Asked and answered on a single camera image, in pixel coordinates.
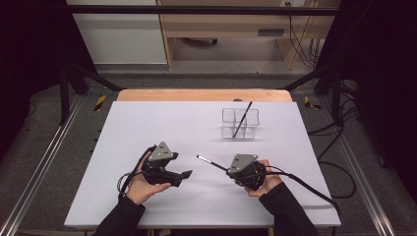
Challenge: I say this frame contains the black metal stand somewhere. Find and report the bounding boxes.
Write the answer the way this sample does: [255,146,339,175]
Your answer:
[282,62,344,127]
[58,62,127,126]

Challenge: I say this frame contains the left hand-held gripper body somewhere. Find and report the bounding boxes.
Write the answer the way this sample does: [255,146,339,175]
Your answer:
[141,141,177,188]

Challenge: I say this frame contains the left hand-held gripper cable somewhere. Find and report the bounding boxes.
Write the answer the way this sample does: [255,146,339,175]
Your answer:
[117,146,157,200]

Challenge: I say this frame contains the black desk cables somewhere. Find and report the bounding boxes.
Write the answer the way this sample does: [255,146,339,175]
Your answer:
[284,1,324,68]

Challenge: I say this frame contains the white cabinet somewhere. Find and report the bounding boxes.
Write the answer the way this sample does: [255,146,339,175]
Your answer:
[66,0,169,65]

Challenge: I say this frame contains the yellow black floor tape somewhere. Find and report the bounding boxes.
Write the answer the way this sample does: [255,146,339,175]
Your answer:
[303,95,323,111]
[93,94,108,112]

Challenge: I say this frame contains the person's left hand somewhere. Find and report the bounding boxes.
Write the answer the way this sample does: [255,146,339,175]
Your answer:
[126,160,173,206]

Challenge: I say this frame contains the white wall socket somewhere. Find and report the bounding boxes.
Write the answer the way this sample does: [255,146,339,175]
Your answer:
[279,0,307,8]

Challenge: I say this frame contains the white board sheet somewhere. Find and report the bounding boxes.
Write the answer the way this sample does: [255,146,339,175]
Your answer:
[63,100,342,229]

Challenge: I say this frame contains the right hand-held gripper cable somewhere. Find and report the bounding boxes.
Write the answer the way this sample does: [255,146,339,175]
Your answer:
[262,165,341,211]

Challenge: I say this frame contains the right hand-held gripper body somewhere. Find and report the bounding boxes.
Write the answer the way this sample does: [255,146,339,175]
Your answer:
[226,153,268,192]

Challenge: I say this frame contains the aluminium floor rail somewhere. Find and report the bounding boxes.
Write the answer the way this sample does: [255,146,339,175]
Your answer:
[0,94,85,236]
[319,96,397,236]

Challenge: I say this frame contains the black curtain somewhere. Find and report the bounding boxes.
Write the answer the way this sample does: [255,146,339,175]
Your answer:
[0,0,99,161]
[316,0,417,195]

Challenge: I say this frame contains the person's right hand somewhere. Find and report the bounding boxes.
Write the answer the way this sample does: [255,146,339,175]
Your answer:
[244,158,283,199]

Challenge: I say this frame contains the clear plastic organizer box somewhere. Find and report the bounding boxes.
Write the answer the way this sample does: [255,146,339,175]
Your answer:
[220,107,261,141]

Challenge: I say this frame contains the black floor cables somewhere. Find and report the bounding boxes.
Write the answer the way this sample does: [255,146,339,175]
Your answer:
[308,80,359,200]

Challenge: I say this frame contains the wooden desk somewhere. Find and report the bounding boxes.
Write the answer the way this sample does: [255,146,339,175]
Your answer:
[156,0,342,71]

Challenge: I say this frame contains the office chair base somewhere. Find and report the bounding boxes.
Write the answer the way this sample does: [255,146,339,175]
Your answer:
[181,36,219,46]

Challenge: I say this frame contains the hand-held gripper cable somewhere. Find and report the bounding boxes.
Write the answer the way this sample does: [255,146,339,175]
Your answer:
[262,165,341,211]
[117,146,157,200]

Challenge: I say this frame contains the black frame crossbar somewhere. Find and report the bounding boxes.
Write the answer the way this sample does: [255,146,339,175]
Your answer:
[63,4,343,16]

